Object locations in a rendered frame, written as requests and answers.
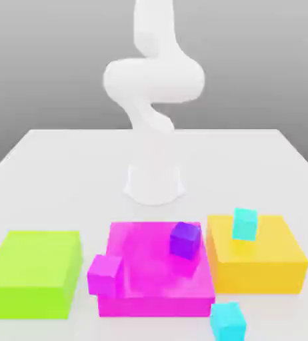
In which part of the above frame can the small magenta cube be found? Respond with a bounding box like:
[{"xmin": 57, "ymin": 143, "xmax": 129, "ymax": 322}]
[{"xmin": 87, "ymin": 254, "xmax": 123, "ymax": 298}]

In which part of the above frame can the small purple cube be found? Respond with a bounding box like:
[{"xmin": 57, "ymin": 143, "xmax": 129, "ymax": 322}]
[{"xmin": 169, "ymin": 221, "xmax": 202, "ymax": 261}]

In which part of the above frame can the large orange box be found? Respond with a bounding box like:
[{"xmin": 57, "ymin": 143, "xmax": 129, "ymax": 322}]
[{"xmin": 206, "ymin": 214, "xmax": 308, "ymax": 295}]

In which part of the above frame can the large magenta box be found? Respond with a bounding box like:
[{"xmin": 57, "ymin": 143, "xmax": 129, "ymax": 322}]
[{"xmin": 97, "ymin": 221, "xmax": 216, "ymax": 318}]

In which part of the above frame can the large lime green box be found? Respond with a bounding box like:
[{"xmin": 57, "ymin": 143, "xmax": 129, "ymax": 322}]
[{"xmin": 0, "ymin": 230, "xmax": 83, "ymax": 320}]

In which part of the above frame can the small cyan cube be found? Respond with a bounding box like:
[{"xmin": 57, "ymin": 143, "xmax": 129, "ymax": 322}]
[
  {"xmin": 209, "ymin": 301, "xmax": 247, "ymax": 341},
  {"xmin": 232, "ymin": 208, "xmax": 259, "ymax": 242}
]

